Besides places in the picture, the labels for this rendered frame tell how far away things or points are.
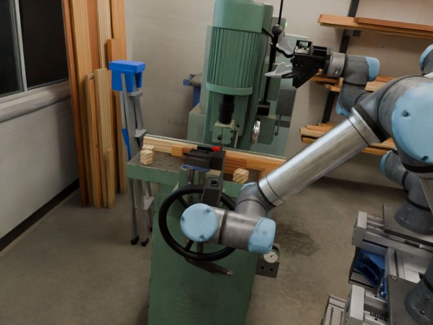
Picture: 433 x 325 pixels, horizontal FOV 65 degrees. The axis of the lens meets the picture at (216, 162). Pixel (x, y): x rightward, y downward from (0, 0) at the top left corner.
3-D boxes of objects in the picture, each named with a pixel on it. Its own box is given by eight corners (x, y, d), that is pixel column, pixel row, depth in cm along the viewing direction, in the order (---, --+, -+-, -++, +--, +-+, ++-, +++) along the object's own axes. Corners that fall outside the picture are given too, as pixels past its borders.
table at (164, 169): (114, 187, 122) (114, 173, 120) (144, 158, 150) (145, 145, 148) (282, 219, 116) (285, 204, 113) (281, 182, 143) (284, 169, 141)
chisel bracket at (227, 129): (211, 146, 133) (213, 124, 129) (217, 135, 145) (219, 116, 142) (229, 148, 132) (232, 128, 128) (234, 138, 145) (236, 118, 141)
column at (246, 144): (199, 164, 162) (216, -3, 134) (208, 148, 182) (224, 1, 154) (245, 171, 159) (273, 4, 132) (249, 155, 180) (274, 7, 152)
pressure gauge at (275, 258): (260, 265, 127) (263, 247, 124) (260, 259, 131) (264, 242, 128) (277, 269, 127) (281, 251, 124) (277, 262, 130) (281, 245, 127)
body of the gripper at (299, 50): (294, 38, 110) (332, 43, 109) (290, 59, 117) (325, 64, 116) (292, 54, 106) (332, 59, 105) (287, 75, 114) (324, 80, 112)
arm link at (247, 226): (277, 205, 76) (229, 195, 77) (276, 233, 66) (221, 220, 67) (270, 234, 79) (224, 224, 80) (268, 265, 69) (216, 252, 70)
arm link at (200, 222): (215, 247, 66) (173, 238, 67) (220, 243, 77) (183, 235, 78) (223, 207, 67) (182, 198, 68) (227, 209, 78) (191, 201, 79)
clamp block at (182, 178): (176, 191, 118) (178, 168, 115) (185, 176, 131) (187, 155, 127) (217, 199, 117) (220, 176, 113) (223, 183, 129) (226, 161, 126)
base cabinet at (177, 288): (145, 340, 161) (151, 212, 134) (177, 263, 215) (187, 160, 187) (238, 362, 156) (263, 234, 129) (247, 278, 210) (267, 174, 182)
